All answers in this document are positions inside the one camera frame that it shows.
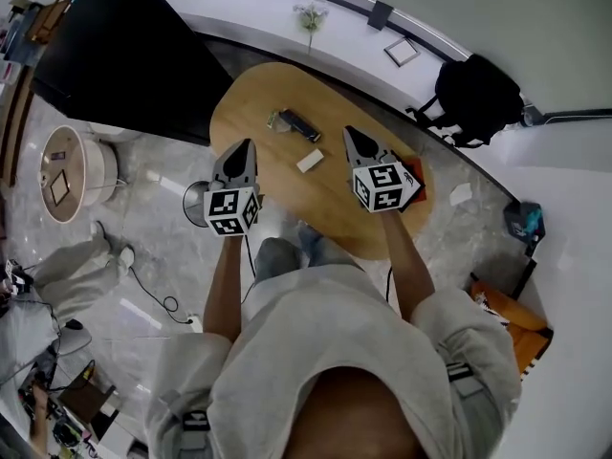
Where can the person's right forearm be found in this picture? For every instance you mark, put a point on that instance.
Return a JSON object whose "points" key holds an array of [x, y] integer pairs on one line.
{"points": [[406, 266]]}

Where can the oval wooden table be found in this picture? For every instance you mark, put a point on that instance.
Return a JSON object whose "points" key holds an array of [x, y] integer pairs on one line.
{"points": [[296, 199]]}

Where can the white rectangular block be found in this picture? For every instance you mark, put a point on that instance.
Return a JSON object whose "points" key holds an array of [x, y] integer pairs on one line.
{"points": [[310, 161]]}

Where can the antler print picture frame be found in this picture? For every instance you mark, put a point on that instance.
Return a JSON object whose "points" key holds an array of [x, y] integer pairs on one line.
{"points": [[410, 184]]}

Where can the black mesh waste bin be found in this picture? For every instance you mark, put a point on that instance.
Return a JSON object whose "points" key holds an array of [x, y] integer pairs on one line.
{"points": [[193, 203]]}

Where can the white power strip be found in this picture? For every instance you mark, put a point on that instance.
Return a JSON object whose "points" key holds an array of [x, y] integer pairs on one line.
{"points": [[193, 321]]}

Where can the black cabinet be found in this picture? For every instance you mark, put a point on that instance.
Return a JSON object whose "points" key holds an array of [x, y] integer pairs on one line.
{"points": [[124, 65]]}

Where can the black framed picture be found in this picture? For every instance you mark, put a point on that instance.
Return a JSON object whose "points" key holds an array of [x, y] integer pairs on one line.
{"points": [[59, 187]]}

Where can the dark wooden side desk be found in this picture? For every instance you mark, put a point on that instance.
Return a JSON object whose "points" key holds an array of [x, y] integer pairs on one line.
{"points": [[86, 397]]}

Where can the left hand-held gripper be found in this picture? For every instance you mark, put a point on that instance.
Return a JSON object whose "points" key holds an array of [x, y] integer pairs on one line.
{"points": [[222, 211]]}

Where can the zebra striped cushion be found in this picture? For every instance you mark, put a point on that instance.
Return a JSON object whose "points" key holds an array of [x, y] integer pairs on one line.
{"points": [[487, 304]]}

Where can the small green-white carton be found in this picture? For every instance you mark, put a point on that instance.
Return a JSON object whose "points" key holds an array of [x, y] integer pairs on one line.
{"points": [[272, 119]]}

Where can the black metal stand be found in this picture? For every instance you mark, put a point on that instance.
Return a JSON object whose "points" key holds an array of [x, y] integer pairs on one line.
{"points": [[530, 268]]}

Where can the blue jeans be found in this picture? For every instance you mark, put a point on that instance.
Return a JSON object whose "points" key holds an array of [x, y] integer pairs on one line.
{"points": [[277, 256]]}

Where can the black backpack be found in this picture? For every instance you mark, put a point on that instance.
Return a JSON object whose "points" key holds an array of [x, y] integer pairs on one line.
{"points": [[473, 93]]}

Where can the thin grey picture frame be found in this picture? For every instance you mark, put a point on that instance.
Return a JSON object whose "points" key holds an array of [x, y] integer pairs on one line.
{"points": [[401, 51]]}

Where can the person's left forearm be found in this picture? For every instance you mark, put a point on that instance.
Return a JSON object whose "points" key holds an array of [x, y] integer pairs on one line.
{"points": [[225, 285]]}

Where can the person in white shirt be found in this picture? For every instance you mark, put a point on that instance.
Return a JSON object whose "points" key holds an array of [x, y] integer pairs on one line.
{"points": [[334, 323]]}

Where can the white paper sheet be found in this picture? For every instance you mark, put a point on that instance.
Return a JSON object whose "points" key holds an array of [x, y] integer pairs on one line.
{"points": [[460, 194]]}

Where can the round white side table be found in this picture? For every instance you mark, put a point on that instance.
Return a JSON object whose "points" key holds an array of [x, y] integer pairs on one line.
{"points": [[74, 170]]}

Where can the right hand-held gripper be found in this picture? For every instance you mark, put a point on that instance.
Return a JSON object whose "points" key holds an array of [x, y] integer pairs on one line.
{"points": [[382, 177]]}

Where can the wooden shelf unit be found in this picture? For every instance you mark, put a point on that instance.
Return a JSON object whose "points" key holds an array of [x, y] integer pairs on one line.
{"points": [[45, 22]]}

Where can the orange armchair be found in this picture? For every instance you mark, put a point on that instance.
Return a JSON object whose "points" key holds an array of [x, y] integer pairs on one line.
{"points": [[521, 321]]}

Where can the white flower bouquet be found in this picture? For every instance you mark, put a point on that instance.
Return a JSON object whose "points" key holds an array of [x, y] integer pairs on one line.
{"points": [[310, 16]]}

